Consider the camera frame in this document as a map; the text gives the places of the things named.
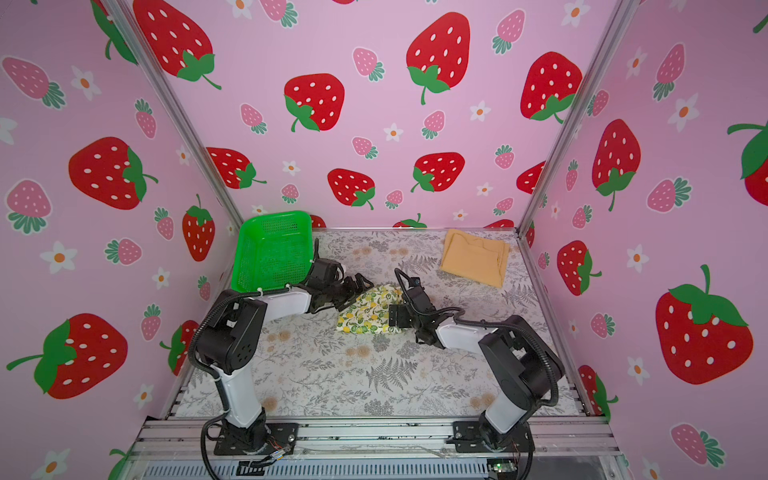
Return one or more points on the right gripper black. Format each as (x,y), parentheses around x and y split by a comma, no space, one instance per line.
(398,315)

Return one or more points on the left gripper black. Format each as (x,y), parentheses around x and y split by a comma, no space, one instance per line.
(353,292)

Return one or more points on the lemon print skirt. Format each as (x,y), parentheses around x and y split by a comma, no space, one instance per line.
(369,314)

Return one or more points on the tan yellow skirt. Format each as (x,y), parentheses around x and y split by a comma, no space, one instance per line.
(475,258)

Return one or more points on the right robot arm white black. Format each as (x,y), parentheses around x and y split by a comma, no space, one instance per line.
(526,369)

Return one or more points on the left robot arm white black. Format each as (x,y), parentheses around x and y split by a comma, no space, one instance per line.
(226,342)

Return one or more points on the green plastic basket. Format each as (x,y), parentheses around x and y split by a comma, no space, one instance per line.
(272,251)

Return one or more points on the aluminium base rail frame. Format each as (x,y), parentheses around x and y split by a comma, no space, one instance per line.
(385,448)

